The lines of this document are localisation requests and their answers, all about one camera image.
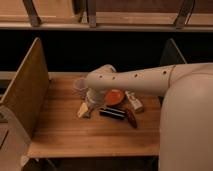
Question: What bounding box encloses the clear plastic cup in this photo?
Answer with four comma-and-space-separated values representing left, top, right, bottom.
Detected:
73, 78, 88, 99

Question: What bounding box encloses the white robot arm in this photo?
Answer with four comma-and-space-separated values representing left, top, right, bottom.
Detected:
85, 63, 213, 171

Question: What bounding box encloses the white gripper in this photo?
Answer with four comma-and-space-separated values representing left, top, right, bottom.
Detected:
77, 88, 106, 118

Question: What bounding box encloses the left wooden side panel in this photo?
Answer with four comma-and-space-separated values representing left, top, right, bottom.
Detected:
0, 38, 49, 141

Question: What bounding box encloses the black rectangular box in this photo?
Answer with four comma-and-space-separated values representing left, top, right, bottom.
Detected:
99, 108, 125, 120

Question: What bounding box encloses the dark red chili pepper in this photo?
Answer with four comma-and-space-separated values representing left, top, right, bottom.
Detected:
126, 109, 137, 128

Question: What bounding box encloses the orange bowl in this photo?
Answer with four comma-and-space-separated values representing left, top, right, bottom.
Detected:
105, 89, 125, 106

